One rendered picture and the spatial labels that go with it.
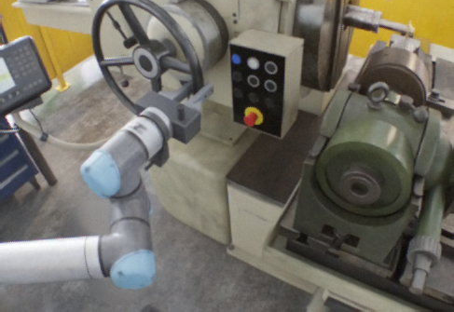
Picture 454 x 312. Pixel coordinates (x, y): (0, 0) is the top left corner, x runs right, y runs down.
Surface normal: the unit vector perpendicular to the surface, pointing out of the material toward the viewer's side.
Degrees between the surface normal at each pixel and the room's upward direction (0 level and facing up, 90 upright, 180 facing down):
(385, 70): 90
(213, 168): 0
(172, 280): 0
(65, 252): 16
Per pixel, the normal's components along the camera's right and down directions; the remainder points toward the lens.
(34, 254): 0.11, -0.57
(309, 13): -0.52, 0.36
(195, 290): -0.06, -0.73
